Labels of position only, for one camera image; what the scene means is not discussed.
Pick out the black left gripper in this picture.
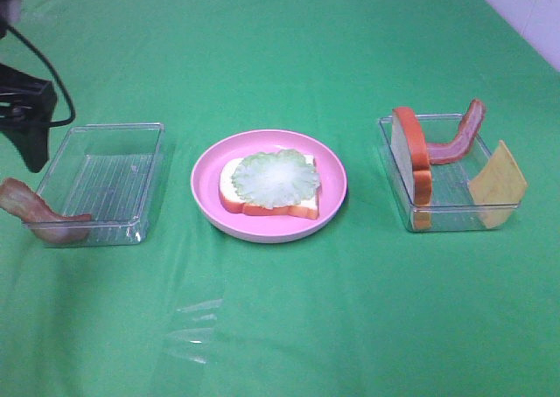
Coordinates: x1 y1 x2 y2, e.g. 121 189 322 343
1 64 57 173

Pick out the toy bacon strip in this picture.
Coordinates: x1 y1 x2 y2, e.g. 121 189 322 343
427 99 487 165
1 178 92 245

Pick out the toy bread slice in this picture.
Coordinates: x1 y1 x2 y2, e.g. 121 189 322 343
219 157 320 219
390 106 433 207

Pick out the toy lettuce leaf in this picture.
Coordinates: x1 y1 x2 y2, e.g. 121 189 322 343
230 149 320 209

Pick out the clear left plastic container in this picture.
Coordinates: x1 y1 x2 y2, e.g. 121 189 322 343
26 122 165 247

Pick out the clear plastic container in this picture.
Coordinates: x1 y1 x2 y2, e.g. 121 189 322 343
26 122 165 247
377 115 503 233

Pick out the pink plate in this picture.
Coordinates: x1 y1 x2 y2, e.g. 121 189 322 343
191 129 347 243

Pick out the clear right plastic container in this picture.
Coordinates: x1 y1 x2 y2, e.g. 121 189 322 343
377 115 503 233

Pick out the green tablecloth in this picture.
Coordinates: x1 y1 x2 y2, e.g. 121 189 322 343
1 0 559 396

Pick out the yellow toy cheese slice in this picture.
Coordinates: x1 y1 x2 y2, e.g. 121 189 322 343
468 140 528 229

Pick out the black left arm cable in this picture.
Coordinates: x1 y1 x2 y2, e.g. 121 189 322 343
0 22 77 128

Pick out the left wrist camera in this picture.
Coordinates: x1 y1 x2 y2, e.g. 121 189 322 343
0 0 23 24

